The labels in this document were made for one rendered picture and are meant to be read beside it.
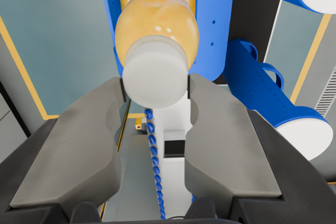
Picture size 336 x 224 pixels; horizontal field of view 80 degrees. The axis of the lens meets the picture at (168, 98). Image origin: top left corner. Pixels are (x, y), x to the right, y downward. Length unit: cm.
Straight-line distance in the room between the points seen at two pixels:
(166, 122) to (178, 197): 63
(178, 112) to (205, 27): 53
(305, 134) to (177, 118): 51
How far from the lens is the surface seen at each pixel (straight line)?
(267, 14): 164
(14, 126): 245
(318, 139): 102
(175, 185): 129
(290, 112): 92
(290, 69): 210
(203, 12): 39
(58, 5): 181
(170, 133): 92
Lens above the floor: 160
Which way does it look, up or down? 55 degrees down
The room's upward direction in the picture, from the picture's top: 179 degrees clockwise
